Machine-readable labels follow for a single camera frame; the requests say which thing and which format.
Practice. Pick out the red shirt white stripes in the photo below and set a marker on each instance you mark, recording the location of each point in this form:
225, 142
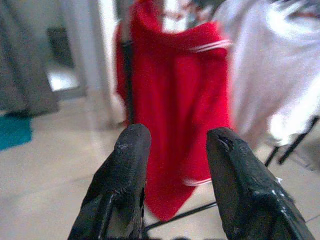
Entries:
180, 87

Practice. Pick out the teal floor mat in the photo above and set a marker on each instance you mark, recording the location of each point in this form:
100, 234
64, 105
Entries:
12, 132

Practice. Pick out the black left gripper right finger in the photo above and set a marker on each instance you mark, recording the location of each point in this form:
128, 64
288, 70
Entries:
240, 180

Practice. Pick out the grey curtain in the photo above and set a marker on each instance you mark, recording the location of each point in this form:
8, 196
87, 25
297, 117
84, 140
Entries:
20, 62

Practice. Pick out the black steel clothes rack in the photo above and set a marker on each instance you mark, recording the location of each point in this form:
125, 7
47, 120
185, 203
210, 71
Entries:
128, 100

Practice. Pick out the white shirt green print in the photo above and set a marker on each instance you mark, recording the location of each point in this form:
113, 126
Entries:
270, 62

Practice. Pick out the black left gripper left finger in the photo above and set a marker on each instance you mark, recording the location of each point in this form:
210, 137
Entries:
125, 162

